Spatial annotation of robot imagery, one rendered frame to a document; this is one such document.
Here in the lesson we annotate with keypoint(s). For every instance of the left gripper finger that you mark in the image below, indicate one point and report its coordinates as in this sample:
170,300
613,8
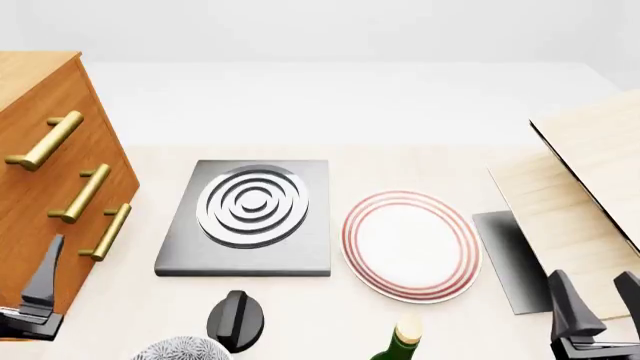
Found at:
45,277

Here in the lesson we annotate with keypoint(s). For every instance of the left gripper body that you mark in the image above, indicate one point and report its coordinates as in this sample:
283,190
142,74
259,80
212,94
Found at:
35,322

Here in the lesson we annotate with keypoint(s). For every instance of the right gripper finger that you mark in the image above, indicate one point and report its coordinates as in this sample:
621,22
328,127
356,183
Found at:
570,311
631,296

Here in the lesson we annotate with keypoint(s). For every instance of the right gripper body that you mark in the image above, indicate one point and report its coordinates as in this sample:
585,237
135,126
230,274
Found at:
595,348

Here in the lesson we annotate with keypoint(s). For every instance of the wooden drawer front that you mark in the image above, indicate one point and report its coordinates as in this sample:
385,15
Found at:
107,150
75,97
124,187

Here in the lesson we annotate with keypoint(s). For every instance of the wooden cabinet with drawers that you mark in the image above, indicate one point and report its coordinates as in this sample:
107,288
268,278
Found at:
30,86

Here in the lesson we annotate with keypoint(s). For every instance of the flat stove plate with rings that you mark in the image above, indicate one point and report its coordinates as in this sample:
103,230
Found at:
180,251

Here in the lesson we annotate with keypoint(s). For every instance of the black and white patterned bowl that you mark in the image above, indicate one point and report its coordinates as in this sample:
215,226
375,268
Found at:
180,350

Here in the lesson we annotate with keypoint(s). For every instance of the pale wooden box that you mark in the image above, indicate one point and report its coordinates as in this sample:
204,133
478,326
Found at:
585,150

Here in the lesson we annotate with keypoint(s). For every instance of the white plate with red rings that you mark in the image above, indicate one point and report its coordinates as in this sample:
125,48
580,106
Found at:
410,247

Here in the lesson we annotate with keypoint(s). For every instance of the green glass bottle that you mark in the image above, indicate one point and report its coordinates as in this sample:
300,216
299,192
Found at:
400,347

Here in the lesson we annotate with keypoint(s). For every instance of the round black stove knob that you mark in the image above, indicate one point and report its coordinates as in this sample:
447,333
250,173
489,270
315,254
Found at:
235,322

